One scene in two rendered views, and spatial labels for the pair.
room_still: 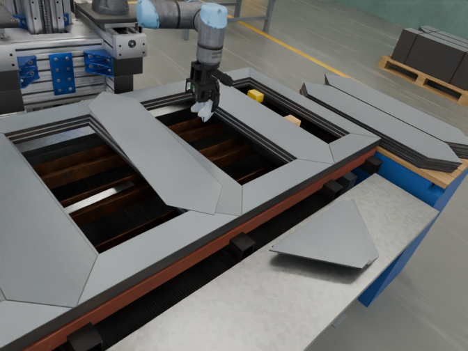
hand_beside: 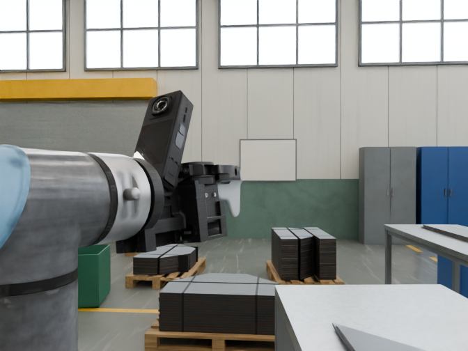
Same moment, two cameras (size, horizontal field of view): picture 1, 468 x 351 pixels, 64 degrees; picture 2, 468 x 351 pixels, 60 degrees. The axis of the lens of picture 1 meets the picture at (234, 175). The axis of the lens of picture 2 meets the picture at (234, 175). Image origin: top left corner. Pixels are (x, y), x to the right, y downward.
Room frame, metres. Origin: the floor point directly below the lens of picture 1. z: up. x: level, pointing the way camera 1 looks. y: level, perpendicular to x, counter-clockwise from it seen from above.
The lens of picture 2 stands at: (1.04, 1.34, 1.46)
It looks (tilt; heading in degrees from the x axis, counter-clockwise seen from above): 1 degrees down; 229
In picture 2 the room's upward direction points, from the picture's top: straight up
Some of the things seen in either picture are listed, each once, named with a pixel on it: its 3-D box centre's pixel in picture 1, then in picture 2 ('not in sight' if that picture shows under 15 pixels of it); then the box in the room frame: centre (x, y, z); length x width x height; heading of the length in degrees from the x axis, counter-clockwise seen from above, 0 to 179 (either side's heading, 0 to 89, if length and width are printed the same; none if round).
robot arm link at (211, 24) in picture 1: (212, 26); not in sight; (1.09, 0.15, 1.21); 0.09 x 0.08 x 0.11; 33
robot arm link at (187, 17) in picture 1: (193, 15); not in sight; (1.16, 0.21, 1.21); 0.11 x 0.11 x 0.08; 33
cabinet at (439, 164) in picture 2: not in sight; (442, 195); (-7.45, -2.09, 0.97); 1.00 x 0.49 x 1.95; 135
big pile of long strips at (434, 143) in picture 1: (380, 117); not in sight; (1.59, -0.60, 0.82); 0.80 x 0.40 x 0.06; 50
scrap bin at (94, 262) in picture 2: not in sight; (83, 274); (-0.65, -3.23, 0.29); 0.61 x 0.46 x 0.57; 55
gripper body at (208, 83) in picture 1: (204, 79); not in sight; (1.08, 0.15, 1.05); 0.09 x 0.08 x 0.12; 140
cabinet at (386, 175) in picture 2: not in sight; (386, 195); (-6.67, -2.87, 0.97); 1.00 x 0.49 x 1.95; 135
